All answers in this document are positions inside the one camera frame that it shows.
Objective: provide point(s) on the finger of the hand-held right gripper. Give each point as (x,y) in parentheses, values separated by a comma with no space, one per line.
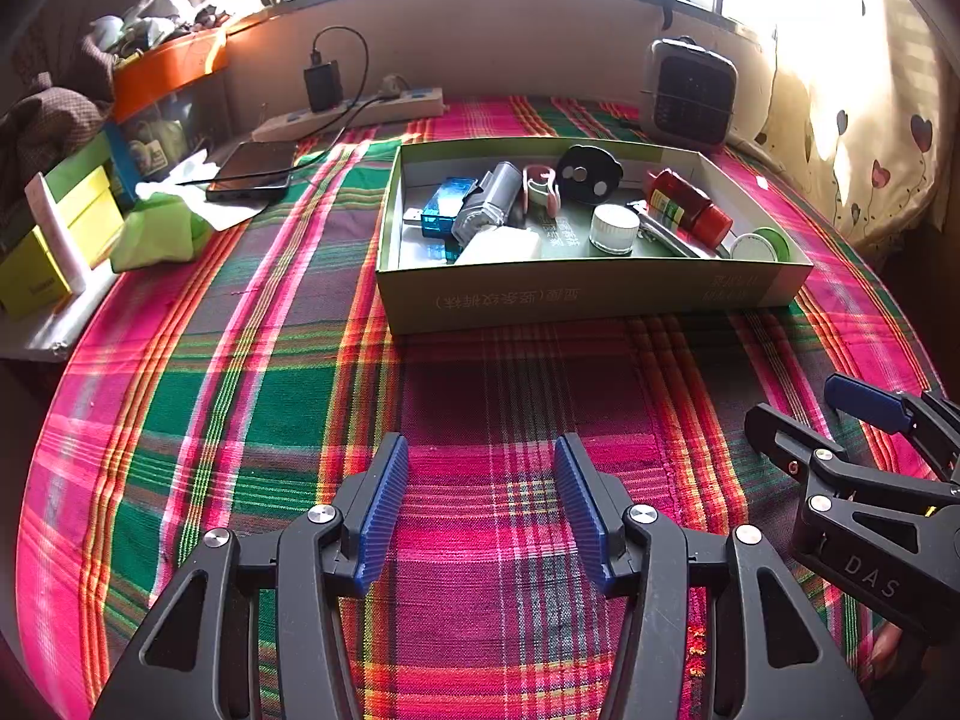
(862,401)
(780,439)

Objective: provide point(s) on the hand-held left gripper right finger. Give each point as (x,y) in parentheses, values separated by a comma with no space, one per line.
(581,510)

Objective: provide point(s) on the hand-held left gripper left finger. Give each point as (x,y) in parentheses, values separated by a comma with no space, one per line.
(382,510)

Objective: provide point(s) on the white and green spool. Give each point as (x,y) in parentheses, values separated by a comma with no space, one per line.
(750,247)

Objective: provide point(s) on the green cardboard box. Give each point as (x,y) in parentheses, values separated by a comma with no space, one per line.
(570,300)

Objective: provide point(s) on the metal nail clipper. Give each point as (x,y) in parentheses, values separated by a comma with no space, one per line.
(675,240)

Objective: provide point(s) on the red plastic bottle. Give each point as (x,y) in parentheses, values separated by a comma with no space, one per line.
(686,206)

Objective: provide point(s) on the small white round jar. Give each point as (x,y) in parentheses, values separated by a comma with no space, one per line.
(611,229)

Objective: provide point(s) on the white charger adapter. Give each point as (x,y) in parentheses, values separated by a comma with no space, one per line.
(502,247)

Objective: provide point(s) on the blue translucent usb device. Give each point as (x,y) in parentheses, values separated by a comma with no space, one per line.
(442,214)

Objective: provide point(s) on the pink and white clip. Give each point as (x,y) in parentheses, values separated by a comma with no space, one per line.
(551,199)

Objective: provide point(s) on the panda face dome gadget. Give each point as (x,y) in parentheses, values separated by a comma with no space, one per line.
(589,172)

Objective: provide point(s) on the silver lighter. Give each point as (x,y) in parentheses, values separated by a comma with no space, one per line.
(491,191)

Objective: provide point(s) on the person's right hand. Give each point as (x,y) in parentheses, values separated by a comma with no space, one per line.
(889,649)

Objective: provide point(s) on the plaid blanket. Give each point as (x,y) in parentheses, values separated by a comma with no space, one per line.
(225,390)

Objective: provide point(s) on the heart print curtain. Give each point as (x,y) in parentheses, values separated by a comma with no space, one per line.
(862,90)

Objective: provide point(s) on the white paper sheet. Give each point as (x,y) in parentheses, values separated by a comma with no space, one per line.
(225,214)

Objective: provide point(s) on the grey space heater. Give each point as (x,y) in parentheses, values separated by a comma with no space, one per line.
(690,94)

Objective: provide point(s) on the green tissue packet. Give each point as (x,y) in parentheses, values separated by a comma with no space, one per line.
(161,232)

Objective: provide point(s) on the black smartphone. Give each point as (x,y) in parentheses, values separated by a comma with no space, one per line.
(251,172)

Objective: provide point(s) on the white side shelf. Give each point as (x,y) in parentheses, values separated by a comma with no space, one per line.
(45,334)

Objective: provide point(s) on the white power strip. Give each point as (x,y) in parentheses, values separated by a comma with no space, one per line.
(405,101)

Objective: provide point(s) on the yellow-green carton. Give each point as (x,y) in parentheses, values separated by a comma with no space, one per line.
(37,277)

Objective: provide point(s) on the black charger adapter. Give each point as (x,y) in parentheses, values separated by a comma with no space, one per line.
(322,88)

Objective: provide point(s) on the white tube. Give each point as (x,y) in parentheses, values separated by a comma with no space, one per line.
(56,232)

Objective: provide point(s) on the clear glass tank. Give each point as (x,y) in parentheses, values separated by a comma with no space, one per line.
(176,131)

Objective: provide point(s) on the blue carton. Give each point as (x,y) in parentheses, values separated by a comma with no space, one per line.
(121,165)

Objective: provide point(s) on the dark green carton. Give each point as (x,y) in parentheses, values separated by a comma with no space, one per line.
(67,172)

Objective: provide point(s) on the orange plastic box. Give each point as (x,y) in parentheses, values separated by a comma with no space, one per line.
(165,67)

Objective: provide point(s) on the brown checkered cloth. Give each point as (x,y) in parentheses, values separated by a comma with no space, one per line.
(52,124)

